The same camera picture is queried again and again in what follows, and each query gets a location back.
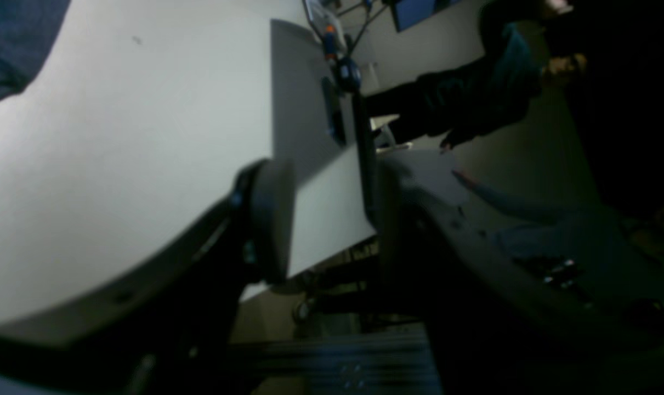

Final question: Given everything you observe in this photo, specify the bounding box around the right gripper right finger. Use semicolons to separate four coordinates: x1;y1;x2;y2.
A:
371;152;664;394

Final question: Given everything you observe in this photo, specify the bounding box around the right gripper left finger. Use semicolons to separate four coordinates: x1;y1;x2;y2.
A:
0;159;296;394

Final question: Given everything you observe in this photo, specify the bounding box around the blue grey T-shirt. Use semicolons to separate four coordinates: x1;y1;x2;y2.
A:
0;1;71;101

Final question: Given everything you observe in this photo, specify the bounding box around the person in dark jacket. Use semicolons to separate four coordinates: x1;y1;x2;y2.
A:
365;1;588;152

